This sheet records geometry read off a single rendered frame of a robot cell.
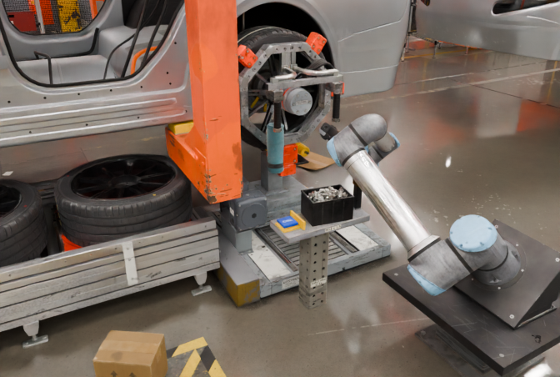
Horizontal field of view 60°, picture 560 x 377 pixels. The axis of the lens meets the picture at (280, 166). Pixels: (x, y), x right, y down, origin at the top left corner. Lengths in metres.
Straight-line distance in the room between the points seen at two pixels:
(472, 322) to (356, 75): 1.62
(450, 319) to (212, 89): 1.27
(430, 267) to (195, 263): 1.10
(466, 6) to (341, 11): 2.06
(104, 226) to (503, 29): 3.50
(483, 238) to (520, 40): 2.90
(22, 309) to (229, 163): 1.04
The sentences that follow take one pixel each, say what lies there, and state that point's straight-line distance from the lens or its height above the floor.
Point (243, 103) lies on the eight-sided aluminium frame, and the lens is 2.49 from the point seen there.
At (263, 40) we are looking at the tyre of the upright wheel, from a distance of 2.56.
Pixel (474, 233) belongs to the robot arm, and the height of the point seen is 0.62.
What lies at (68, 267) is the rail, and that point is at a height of 0.34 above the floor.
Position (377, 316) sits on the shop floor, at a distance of 2.40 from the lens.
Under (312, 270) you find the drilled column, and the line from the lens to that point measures 2.27.
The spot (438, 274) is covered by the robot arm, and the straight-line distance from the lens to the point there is 1.90.
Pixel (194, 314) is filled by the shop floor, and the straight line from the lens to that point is 2.40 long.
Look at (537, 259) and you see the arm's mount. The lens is 2.08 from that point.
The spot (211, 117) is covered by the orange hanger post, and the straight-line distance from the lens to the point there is 2.03.
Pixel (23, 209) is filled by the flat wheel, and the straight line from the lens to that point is 2.43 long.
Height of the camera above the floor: 1.53
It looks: 23 degrees down
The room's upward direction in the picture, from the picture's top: straight up
